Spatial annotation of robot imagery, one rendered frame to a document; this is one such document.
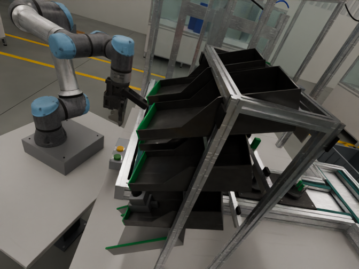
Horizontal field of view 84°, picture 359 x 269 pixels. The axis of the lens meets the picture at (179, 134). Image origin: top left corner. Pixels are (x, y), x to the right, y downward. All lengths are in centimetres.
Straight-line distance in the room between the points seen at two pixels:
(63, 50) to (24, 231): 71
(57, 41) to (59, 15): 40
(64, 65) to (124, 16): 817
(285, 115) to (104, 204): 92
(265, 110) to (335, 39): 1020
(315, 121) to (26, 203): 110
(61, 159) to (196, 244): 77
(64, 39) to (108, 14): 872
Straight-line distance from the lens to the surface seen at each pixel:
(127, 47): 75
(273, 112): 33
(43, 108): 113
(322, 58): 1052
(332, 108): 651
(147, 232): 77
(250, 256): 115
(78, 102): 119
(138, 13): 911
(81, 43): 78
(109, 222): 104
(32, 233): 106
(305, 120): 37
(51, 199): 113
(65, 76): 117
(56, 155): 119
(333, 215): 152
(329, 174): 197
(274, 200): 49
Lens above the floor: 176
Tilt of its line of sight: 35 degrees down
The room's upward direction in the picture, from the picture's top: 17 degrees clockwise
